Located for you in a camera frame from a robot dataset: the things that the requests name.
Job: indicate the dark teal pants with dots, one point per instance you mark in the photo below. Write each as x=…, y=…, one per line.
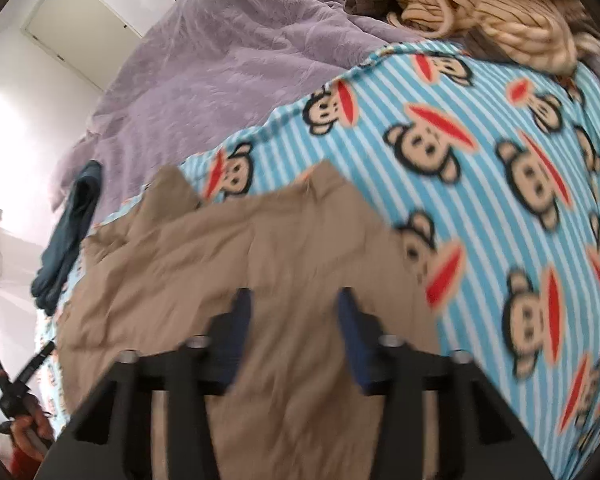
x=67, y=240

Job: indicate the white wardrobe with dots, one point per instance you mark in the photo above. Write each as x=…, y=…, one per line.
x=95, y=25

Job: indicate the beige chunky knit throw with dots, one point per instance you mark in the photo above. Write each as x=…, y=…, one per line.
x=485, y=15

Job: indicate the brown puffer jacket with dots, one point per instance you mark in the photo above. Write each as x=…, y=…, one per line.
x=230, y=250

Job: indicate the person's left hand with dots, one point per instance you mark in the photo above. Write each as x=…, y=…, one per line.
x=30, y=432

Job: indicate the purple fleece blanket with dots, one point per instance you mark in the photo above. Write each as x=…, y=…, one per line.
x=220, y=60

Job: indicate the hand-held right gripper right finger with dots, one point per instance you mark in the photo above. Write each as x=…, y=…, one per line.
x=352, y=330

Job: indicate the striped monkey print blanket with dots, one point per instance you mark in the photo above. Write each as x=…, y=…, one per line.
x=480, y=185

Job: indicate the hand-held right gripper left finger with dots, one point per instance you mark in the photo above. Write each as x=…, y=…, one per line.
x=237, y=320

